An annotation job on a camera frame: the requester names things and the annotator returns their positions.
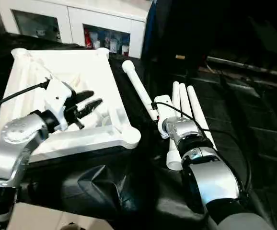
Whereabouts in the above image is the white table top frame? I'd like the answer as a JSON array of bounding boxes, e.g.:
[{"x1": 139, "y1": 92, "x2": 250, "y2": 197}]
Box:
[{"x1": 0, "y1": 47, "x2": 142, "y2": 164}]

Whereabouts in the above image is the white plastic table leg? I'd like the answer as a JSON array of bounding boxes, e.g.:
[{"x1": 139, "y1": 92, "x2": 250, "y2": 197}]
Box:
[
  {"x1": 179, "y1": 82, "x2": 197, "y2": 120},
  {"x1": 186, "y1": 85, "x2": 218, "y2": 151},
  {"x1": 166, "y1": 81, "x2": 184, "y2": 172},
  {"x1": 121, "y1": 59, "x2": 160, "y2": 122}
]

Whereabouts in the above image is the white glass-door cabinet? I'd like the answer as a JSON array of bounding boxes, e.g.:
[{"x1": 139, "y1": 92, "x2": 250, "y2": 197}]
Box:
[{"x1": 0, "y1": 0, "x2": 153, "y2": 59}]

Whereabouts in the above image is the black work mat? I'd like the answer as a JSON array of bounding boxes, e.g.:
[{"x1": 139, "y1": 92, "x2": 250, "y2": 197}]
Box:
[{"x1": 0, "y1": 33, "x2": 277, "y2": 230}]

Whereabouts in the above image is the black metal rail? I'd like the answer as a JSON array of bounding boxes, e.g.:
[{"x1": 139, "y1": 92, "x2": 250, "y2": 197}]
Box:
[{"x1": 206, "y1": 56, "x2": 277, "y2": 81}]

